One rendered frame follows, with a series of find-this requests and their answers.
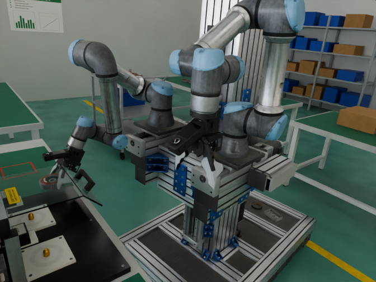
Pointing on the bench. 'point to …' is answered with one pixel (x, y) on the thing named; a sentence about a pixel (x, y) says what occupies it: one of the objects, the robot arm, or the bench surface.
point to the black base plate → (80, 247)
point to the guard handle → (85, 179)
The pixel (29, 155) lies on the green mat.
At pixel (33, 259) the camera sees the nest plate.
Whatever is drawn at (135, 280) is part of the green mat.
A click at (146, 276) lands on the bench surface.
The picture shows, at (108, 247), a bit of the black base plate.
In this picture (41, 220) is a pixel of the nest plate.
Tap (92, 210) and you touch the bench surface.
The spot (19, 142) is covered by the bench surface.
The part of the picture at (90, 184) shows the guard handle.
